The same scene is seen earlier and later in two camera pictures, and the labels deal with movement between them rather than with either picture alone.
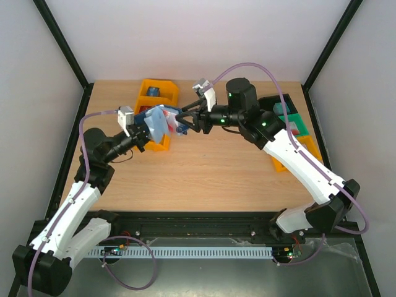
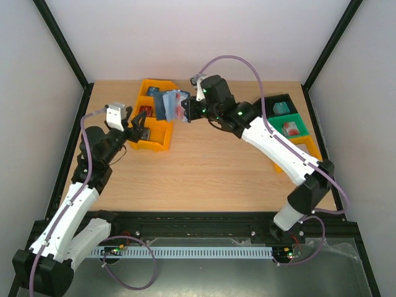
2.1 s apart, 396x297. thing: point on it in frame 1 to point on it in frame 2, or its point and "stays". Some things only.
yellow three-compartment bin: (169, 95) stays
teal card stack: (278, 109) stays
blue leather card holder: (160, 121) to (168, 104)
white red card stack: (294, 128) stays
